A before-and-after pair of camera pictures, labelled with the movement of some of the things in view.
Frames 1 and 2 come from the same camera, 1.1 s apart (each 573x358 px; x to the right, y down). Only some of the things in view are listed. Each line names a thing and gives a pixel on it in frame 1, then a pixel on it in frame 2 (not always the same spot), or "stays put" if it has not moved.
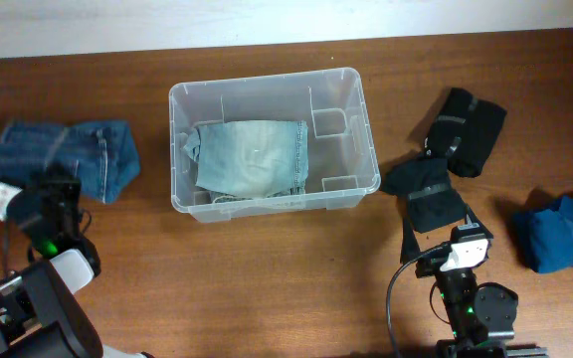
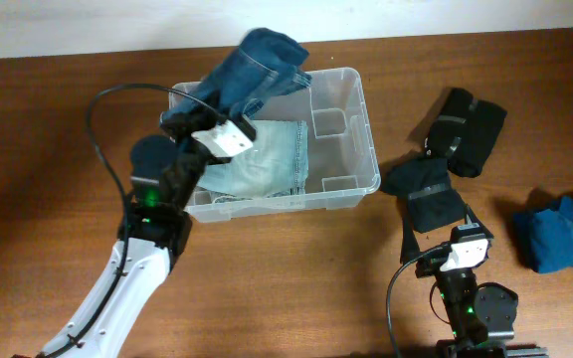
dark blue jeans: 103,152 -> 266,63
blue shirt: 568,238 stays put
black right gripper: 408,250 stays put
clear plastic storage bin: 342,165 stays put
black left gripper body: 66,194 -> 191,152
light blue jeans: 251,159 stays put
